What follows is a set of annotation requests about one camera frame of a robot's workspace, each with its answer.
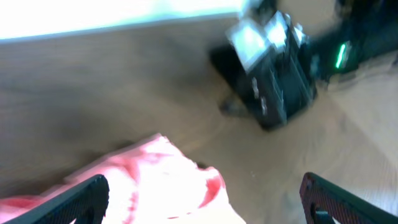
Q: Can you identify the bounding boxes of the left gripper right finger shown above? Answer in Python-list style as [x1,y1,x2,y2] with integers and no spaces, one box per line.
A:
[299,172,397,224]

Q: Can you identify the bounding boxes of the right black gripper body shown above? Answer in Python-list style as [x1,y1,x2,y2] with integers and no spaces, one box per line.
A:
[210,11,317,130]

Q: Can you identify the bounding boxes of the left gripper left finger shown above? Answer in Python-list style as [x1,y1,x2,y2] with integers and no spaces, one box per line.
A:
[6,174,109,224]

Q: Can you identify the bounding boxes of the pink printed t-shirt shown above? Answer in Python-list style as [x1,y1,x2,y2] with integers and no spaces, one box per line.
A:
[1,134,245,224]

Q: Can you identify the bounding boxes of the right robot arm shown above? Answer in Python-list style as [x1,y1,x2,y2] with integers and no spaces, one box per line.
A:
[209,0,397,130]

